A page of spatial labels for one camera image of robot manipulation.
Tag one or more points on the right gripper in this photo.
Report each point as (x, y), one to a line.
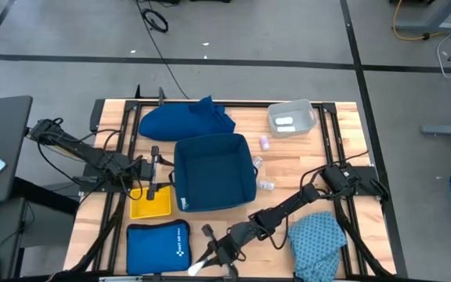
(233, 243)

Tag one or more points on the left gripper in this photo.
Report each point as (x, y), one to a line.
(145, 170)

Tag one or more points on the dark blue fabric basket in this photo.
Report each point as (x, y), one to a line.
(213, 176)

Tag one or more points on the dark blue cloth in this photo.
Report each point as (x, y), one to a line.
(182, 121)

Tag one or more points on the clear vial green label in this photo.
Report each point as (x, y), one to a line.
(265, 185)

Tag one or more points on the clear plastic vial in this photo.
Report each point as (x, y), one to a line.
(257, 161)

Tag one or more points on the teal patterned cloth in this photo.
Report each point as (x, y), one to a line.
(315, 243)

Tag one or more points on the clear vial lavender cap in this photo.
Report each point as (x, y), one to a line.
(264, 143)

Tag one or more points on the grey plastic bin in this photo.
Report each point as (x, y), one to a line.
(301, 117)

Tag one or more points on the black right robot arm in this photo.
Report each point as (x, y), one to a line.
(288, 205)

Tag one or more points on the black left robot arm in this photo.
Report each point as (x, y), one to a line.
(92, 154)

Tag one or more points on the yellow plastic tray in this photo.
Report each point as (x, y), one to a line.
(147, 209)

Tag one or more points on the blue first aid pouch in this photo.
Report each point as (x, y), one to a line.
(155, 246)

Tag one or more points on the silver metal bar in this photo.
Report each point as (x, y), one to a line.
(120, 279)

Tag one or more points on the grey metal stand base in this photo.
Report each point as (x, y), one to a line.
(444, 130)
(433, 25)

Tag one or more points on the black aluminium frame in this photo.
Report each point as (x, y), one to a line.
(249, 105)

